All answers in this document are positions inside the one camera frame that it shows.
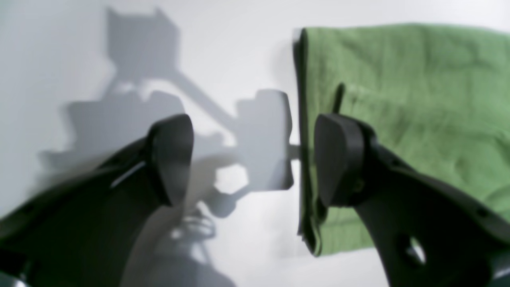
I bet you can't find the green T-shirt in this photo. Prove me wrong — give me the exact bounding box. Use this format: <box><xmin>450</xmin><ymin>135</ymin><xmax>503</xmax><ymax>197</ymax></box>
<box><xmin>295</xmin><ymin>24</ymin><xmax>510</xmax><ymax>256</ymax></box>

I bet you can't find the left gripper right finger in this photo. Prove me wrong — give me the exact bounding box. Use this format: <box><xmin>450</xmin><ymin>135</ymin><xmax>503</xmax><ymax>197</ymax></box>
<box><xmin>314</xmin><ymin>113</ymin><xmax>510</xmax><ymax>287</ymax></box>

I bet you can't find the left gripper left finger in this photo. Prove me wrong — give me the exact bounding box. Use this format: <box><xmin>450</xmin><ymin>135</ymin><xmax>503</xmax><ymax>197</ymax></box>
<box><xmin>1</xmin><ymin>114</ymin><xmax>194</xmax><ymax>287</ymax></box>

